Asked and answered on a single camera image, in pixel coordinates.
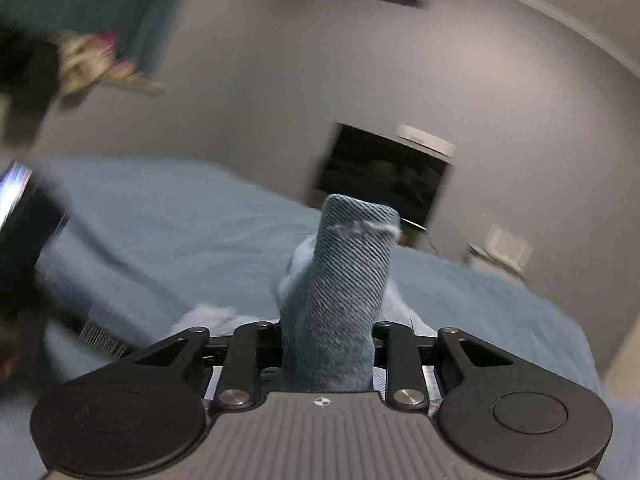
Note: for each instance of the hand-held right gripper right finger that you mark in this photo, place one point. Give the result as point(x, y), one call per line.
point(402, 355)

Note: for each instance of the blue fleece blanket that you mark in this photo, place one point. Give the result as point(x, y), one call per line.
point(165, 220)

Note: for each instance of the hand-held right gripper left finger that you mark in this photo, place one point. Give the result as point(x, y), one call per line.
point(247, 355)

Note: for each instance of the pale object with pink marks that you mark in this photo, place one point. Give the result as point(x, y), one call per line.
point(85, 57)

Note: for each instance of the white router with antennas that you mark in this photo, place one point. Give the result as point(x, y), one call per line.
point(500, 247)

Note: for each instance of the teal curtain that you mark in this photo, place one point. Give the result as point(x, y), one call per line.
point(140, 5)

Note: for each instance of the black television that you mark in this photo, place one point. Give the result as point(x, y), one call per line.
point(382, 175)

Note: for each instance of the light blue denim jacket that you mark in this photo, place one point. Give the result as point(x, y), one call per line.
point(345, 285)

